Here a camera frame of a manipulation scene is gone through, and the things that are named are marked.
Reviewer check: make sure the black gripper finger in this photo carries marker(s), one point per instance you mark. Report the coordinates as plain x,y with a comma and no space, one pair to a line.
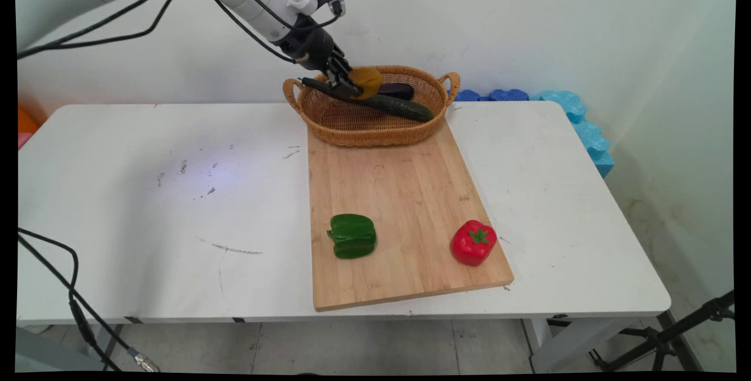
343,86
345,65

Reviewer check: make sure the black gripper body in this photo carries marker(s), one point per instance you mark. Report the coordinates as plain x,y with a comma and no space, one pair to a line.
314,46

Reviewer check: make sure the brown potato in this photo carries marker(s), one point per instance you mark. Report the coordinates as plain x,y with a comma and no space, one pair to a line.
368,81

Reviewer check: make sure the woven wicker basket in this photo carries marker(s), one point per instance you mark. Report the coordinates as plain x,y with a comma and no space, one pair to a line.
375,125

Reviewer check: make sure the dark purple eggplant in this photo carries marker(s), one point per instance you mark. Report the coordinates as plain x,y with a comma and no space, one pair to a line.
399,90

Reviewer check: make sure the dark green cucumber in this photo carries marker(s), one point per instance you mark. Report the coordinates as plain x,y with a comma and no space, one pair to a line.
405,108

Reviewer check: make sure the bamboo cutting board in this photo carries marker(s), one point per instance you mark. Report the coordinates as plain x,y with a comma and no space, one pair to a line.
405,193

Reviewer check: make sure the green bell pepper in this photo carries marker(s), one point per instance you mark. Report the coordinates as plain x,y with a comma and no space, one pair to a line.
352,236

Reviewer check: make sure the dark blue foam mat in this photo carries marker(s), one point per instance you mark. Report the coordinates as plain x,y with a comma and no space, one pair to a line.
499,95

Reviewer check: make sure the red tomato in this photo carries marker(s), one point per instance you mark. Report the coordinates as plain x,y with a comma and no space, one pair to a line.
473,243

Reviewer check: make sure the light blue foam mat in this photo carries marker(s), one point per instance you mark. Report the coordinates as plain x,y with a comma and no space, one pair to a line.
589,134

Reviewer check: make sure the orange box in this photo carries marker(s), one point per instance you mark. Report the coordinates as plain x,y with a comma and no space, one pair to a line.
26,122

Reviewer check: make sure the white table leg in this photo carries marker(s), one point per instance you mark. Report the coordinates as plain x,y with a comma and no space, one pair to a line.
563,343

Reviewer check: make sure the grey table leg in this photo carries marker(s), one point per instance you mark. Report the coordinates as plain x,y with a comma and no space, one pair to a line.
108,343

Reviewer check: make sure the black tripod stand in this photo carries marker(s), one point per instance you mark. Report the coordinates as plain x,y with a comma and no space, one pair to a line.
663,340

